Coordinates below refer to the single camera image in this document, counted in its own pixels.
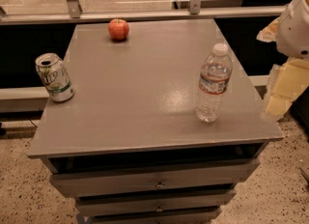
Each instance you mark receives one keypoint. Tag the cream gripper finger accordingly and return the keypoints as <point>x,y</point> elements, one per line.
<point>285,85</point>
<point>269,33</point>

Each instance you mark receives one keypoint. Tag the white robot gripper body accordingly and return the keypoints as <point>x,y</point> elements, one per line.
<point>294,33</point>

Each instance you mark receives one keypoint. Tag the clear plastic water bottle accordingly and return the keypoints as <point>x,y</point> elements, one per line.
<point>214,78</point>

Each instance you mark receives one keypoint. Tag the top grey drawer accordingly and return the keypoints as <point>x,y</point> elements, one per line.
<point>144,179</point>

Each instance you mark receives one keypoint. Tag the grey drawer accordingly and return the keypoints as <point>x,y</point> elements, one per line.
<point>144,179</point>
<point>165,217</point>
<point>156,202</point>

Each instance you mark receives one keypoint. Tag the red apple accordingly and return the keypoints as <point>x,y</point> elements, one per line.
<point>118,29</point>

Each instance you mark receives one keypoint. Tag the bottom grey drawer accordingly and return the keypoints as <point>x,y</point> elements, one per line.
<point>165,217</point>

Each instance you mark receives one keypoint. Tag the grey drawer cabinet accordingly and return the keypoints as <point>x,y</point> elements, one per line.
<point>134,104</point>

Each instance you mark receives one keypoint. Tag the white green soda can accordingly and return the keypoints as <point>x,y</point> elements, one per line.
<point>54,76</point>

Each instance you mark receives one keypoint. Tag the middle grey drawer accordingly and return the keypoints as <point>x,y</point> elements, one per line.
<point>156,202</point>

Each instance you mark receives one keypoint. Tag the metal frame railing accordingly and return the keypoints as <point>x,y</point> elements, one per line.
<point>128,9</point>

